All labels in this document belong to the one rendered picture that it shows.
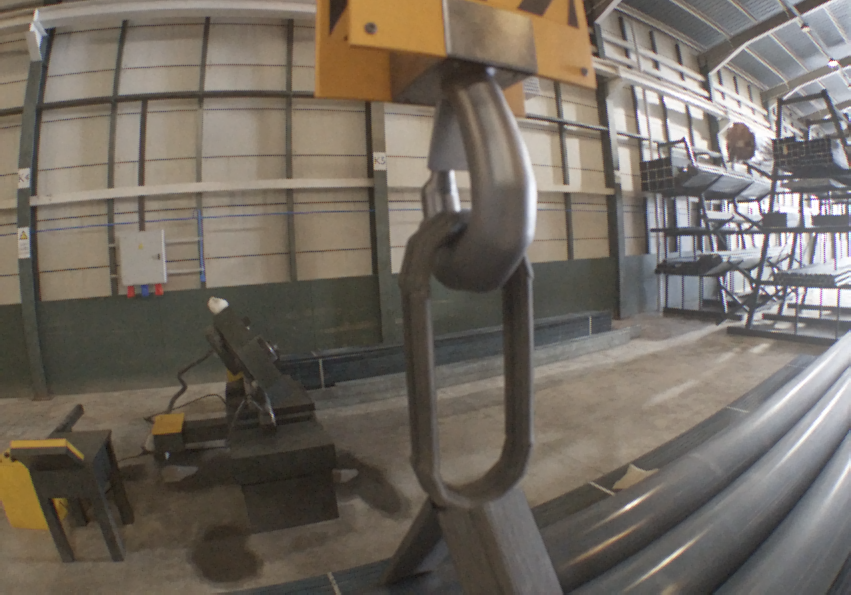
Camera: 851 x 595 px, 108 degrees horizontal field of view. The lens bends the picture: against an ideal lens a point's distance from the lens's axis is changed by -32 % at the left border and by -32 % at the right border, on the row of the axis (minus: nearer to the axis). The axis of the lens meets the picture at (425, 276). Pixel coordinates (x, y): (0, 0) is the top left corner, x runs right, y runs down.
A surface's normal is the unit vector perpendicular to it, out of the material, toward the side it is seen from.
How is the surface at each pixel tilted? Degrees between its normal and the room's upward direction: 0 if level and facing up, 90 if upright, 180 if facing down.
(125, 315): 90
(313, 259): 90
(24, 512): 90
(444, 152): 118
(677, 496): 34
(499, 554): 52
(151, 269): 90
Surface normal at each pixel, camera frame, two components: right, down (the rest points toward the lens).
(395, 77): -0.90, 0.07
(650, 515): 0.23, -0.73
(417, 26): 0.43, 0.04
